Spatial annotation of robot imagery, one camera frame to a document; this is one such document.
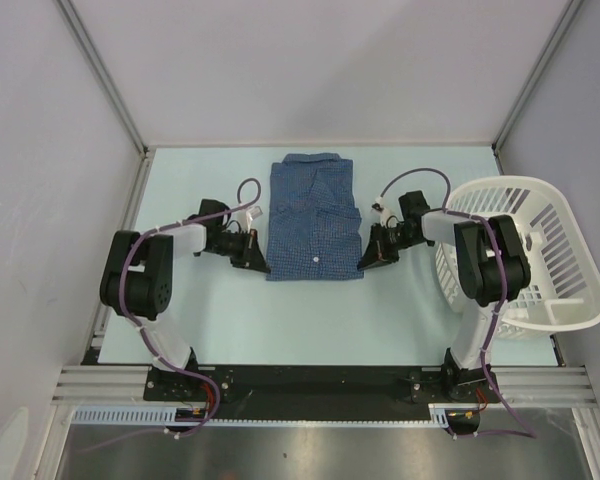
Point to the aluminium frame post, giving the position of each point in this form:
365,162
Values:
94,60
550,48

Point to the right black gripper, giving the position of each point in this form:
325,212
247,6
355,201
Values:
378,251

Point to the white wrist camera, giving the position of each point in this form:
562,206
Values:
386,216
247,216

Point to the right aluminium frame post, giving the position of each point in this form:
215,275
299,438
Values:
550,48

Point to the white plastic laundry basket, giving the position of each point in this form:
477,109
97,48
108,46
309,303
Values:
564,292

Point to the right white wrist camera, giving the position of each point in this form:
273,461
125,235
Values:
386,216

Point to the left aluminium frame post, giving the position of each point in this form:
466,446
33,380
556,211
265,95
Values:
94,60

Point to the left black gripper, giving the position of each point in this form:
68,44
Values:
250,255

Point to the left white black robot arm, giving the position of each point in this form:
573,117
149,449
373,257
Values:
137,282

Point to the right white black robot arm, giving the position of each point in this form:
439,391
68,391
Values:
492,269

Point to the aluminium front rail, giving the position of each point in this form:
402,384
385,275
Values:
522,387

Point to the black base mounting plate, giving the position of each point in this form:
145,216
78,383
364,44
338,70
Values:
319,393

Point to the blue checkered long sleeve shirt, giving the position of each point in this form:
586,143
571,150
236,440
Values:
314,222

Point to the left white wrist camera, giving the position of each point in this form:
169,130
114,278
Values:
247,216

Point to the white slotted cable duct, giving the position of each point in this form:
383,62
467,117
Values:
175,417

